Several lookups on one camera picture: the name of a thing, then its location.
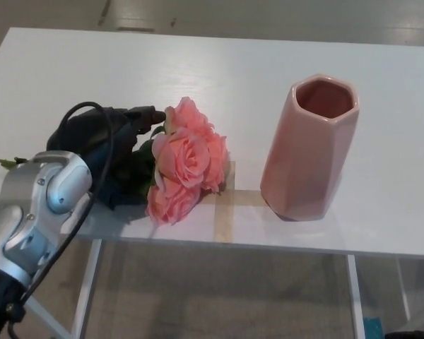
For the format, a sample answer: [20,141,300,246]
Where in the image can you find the pink faceted ceramic vase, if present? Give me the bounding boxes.
[260,73,360,222]

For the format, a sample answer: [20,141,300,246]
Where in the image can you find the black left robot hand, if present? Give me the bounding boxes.
[45,104,169,211]

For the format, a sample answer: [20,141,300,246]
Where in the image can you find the white table leg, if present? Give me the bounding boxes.
[346,254,367,339]
[72,239,102,339]
[396,259,411,317]

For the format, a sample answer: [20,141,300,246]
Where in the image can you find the short beige tape strip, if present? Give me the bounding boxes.
[201,189,269,206]

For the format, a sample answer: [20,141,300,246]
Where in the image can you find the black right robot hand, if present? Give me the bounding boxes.
[384,330,424,339]

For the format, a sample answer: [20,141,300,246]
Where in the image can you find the teal floor tape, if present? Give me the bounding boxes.
[363,316,377,339]

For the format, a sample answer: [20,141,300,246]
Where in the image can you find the pink rose bouquet green stems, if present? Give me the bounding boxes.
[0,95,231,227]

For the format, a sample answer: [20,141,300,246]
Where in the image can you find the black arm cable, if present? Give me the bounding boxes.
[6,101,114,339]

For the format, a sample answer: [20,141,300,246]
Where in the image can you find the white metal stand frame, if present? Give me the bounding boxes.
[24,296,73,339]

